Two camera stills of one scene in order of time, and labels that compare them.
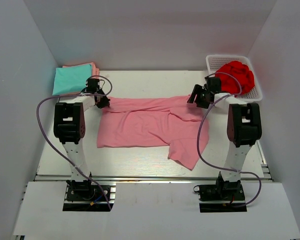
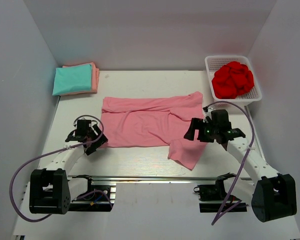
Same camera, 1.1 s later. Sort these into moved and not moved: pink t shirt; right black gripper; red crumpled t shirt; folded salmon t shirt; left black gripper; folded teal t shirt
Moved: right black gripper; left black gripper
Not moved: folded teal t shirt; pink t shirt; red crumpled t shirt; folded salmon t shirt
